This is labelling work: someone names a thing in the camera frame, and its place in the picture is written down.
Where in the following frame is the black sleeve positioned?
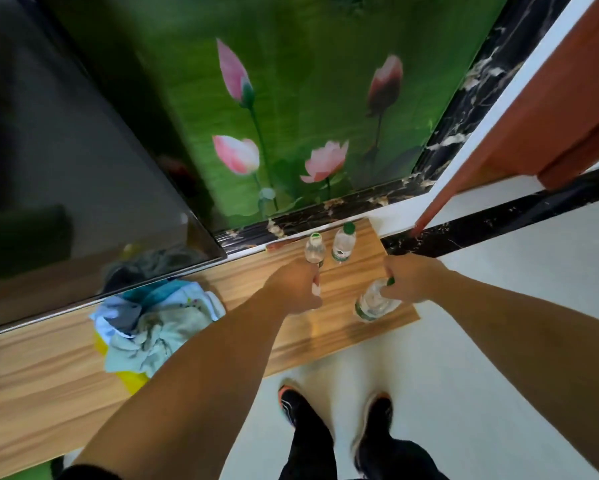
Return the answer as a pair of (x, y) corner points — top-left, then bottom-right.
(56, 464), (124, 480)

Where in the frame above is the clear bottle without label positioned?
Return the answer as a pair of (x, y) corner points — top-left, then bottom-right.
(304, 232), (327, 298)

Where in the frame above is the pale green cloth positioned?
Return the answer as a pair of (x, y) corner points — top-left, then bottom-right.
(104, 307), (215, 378)

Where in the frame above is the orange-brown wooden door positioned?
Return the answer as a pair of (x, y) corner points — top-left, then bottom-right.
(412, 0), (599, 236)

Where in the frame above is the person's black trouser leg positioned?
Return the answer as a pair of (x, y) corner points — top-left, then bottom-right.
(279, 420), (338, 480)
(354, 437), (451, 480)

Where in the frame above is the person's left forearm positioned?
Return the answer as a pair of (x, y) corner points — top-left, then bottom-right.
(72, 284), (305, 480)

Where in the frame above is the person's left black trouser leg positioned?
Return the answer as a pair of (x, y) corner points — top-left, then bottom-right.
(279, 420), (338, 480)

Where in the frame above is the person's left black shoe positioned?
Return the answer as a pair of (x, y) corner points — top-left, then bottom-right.
(278, 379), (331, 448)

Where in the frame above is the person's right hand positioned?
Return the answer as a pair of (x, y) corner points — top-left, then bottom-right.
(381, 253), (451, 305)

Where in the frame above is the person's black shoe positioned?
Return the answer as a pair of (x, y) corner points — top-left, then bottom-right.
(351, 392), (395, 473)
(278, 379), (331, 448)

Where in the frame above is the white and blue patterned cloth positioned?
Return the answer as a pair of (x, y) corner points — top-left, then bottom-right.
(90, 280), (227, 345)

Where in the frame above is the black marble threshold strip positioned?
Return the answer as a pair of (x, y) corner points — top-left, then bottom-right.
(381, 162), (599, 259)

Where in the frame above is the person's right black shoe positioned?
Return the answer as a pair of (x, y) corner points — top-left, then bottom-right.
(351, 392), (395, 473)

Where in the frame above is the person's left hand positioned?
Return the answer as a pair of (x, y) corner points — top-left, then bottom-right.
(264, 259), (324, 316)

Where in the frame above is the black marble mural frame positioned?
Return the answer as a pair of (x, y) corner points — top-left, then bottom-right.
(214, 0), (576, 255)

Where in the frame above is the green lotus flower mural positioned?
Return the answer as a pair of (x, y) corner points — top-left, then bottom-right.
(42, 0), (511, 234)

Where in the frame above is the black flat screen television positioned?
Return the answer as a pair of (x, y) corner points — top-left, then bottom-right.
(0, 0), (229, 340)

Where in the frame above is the clear green-capped labelled water bottle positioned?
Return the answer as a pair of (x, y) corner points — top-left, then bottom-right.
(353, 277), (403, 323)
(330, 222), (357, 265)

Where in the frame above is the person's right forearm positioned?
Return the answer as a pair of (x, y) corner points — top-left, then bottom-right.
(429, 269), (599, 480)

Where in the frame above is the grey cloth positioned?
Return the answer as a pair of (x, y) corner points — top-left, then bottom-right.
(102, 301), (145, 335)

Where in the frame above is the person's right black trouser leg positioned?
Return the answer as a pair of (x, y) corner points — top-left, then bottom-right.
(354, 437), (451, 480)

